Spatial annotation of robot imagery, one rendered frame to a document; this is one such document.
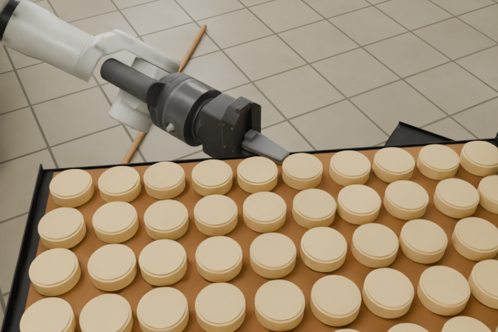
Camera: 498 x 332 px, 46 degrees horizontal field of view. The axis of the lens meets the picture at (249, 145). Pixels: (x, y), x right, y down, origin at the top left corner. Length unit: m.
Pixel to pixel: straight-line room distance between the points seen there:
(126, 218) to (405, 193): 0.32
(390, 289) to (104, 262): 0.30
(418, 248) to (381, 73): 2.10
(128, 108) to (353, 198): 0.36
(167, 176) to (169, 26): 2.35
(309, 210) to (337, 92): 1.92
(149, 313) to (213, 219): 0.13
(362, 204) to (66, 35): 0.47
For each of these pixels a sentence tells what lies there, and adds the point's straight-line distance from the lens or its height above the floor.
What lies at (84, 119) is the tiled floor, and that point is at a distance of 2.50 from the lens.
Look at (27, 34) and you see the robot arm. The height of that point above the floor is 1.10.
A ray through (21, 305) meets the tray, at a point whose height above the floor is 1.00.
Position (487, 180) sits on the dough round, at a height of 1.02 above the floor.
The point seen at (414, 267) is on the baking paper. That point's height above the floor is 1.00.
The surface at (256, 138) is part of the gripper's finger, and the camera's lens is 0.78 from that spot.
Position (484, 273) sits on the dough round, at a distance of 0.66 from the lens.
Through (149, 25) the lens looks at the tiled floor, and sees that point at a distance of 3.06.
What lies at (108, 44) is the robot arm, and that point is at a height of 1.08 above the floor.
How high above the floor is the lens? 1.53
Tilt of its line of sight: 42 degrees down
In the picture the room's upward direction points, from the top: straight up
